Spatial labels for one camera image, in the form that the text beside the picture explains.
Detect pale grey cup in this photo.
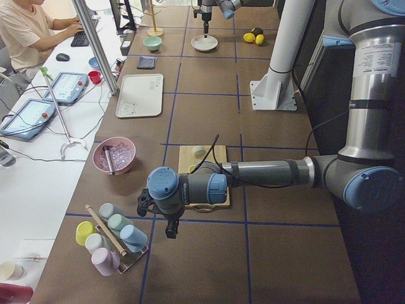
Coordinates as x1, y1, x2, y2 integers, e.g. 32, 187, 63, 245
85, 233, 112, 255

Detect black computer mouse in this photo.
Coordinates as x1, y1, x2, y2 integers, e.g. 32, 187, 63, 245
56, 53, 70, 62

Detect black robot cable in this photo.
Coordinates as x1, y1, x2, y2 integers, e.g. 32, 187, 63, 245
189, 119, 327, 189

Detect yellow lemon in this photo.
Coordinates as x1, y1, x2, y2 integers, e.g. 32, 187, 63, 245
255, 34, 265, 46
243, 32, 256, 43

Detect yellow cup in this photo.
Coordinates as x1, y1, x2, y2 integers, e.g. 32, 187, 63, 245
75, 221, 96, 246

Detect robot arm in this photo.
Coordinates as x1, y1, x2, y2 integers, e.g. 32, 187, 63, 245
193, 0, 275, 38
137, 1, 404, 239

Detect person in beige shirt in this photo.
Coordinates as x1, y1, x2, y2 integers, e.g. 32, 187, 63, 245
1, 1, 84, 73

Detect black keyboard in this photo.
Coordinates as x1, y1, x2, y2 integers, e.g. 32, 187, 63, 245
70, 31, 90, 48

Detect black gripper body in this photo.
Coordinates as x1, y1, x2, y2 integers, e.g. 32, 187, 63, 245
137, 189, 184, 219
193, 6, 212, 21

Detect white bear tray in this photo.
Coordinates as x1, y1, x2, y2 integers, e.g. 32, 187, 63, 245
116, 73, 164, 118

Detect pink bowl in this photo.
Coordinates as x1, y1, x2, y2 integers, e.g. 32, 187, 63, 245
92, 137, 136, 175

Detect wooden mug tree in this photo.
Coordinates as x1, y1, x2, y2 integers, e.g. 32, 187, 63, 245
147, 0, 165, 37

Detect grey folded cloth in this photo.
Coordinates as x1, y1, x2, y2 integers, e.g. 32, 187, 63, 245
137, 56, 157, 70

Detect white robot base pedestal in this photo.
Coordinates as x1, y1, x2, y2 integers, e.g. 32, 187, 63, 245
250, 0, 316, 111

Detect light blue cup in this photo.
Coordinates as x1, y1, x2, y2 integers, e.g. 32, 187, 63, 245
120, 225, 147, 253

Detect clear ice cubes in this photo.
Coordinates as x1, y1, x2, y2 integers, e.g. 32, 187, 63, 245
98, 142, 134, 171

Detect mint green bowl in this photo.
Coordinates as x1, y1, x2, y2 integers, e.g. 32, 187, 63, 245
143, 36, 163, 51

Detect red mug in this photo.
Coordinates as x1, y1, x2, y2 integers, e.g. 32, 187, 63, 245
88, 70, 101, 85

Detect clear cup rack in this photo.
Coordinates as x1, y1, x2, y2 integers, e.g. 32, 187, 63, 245
96, 225, 149, 274

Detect cream round plate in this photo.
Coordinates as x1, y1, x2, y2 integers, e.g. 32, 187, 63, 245
191, 35, 218, 52

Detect paper cup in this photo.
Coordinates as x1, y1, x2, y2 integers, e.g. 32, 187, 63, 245
0, 261, 25, 282

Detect aluminium frame post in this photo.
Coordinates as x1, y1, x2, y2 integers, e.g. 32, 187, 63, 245
72, 0, 119, 96

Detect grabber reaching tool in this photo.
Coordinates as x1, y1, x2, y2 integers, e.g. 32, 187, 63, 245
40, 67, 88, 160

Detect teach pendant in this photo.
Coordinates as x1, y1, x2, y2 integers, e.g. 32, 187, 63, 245
1, 98, 56, 141
51, 72, 88, 106

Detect near teach pendant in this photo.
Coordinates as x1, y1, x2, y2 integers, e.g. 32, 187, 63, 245
1, 98, 56, 141

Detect lilac cup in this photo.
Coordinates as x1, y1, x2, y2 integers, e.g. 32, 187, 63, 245
91, 248, 120, 276

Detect far teach pendant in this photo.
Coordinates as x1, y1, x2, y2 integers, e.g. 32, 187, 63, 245
51, 72, 88, 106

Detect mint green cup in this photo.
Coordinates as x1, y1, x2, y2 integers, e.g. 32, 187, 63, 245
108, 213, 134, 238

